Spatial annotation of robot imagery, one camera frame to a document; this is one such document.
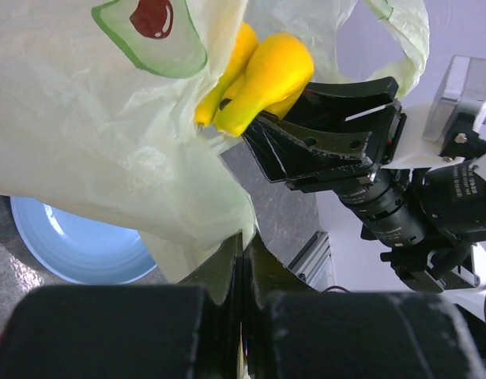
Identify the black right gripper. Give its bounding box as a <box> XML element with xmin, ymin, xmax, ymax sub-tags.
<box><xmin>243</xmin><ymin>77</ymin><xmax>405</xmax><ymax>193</ymax></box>

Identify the blue plate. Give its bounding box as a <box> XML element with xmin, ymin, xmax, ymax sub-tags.
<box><xmin>10</xmin><ymin>197</ymin><xmax>156</xmax><ymax>285</ymax></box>

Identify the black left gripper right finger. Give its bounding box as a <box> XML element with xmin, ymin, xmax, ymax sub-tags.
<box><xmin>243</xmin><ymin>237</ymin><xmax>486</xmax><ymax>378</ymax></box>

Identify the single yellow banana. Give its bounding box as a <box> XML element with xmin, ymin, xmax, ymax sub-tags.
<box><xmin>214</xmin><ymin>32</ymin><xmax>315</xmax><ymax>137</ymax></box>

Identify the aluminium corner frame post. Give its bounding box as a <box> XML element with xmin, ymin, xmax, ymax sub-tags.
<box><xmin>288</xmin><ymin>231</ymin><xmax>333</xmax><ymax>292</ymax></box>

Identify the yellow banana bunch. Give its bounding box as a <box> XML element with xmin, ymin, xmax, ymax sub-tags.
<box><xmin>194</xmin><ymin>21</ymin><xmax>258</xmax><ymax>127</ymax></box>

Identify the green avocado print plastic bag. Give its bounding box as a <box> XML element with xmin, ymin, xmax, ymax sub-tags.
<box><xmin>0</xmin><ymin>0</ymin><xmax>431</xmax><ymax>285</ymax></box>

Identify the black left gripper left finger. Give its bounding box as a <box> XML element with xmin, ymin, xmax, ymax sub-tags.
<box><xmin>0</xmin><ymin>235</ymin><xmax>243</xmax><ymax>378</ymax></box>

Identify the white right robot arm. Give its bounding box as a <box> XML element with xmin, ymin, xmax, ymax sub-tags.
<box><xmin>243</xmin><ymin>77</ymin><xmax>486</xmax><ymax>293</ymax></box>

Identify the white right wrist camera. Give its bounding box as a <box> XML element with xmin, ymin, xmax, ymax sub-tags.
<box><xmin>383</xmin><ymin>55</ymin><xmax>486</xmax><ymax>170</ymax></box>

